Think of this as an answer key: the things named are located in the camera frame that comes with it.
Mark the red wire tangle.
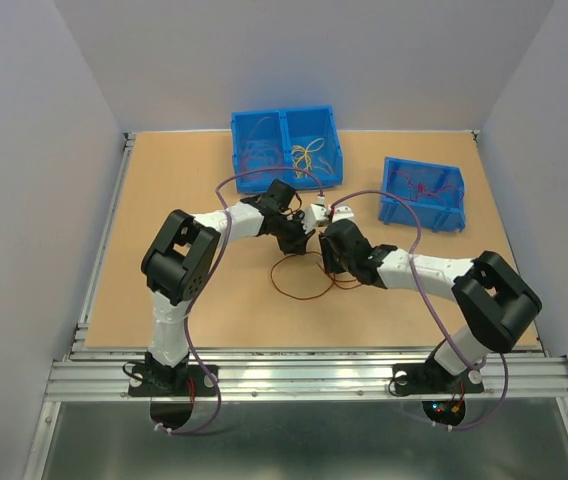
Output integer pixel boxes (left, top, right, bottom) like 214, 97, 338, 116
269, 252, 365, 302

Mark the yellow wire tangle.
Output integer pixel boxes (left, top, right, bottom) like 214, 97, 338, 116
289, 138, 328, 180

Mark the pale orange pulled wire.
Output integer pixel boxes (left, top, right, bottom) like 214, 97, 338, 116
308, 149, 340, 181

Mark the pulled red wire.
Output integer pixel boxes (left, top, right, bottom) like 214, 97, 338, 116
238, 142, 285, 184
238, 112, 278, 151

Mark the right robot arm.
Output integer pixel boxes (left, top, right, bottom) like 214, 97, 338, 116
319, 219, 542, 396

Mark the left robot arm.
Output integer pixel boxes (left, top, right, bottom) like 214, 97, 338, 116
124, 179, 314, 397

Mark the blue double bin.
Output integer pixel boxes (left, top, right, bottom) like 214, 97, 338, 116
230, 106, 344, 194

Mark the blue single bin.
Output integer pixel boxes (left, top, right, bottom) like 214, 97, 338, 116
378, 157, 466, 233

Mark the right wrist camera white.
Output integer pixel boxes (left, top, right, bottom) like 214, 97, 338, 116
329, 204, 355, 224

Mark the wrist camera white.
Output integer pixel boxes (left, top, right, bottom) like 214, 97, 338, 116
329, 204, 355, 224
302, 195, 331, 233

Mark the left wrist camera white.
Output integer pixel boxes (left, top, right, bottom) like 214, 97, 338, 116
302, 195, 331, 233

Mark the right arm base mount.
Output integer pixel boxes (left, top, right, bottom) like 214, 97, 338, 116
387, 363, 484, 397

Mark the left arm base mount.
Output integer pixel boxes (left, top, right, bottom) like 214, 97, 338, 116
122, 362, 216, 398

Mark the aluminium rail frame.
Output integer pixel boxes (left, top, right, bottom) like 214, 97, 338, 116
23, 130, 568, 480

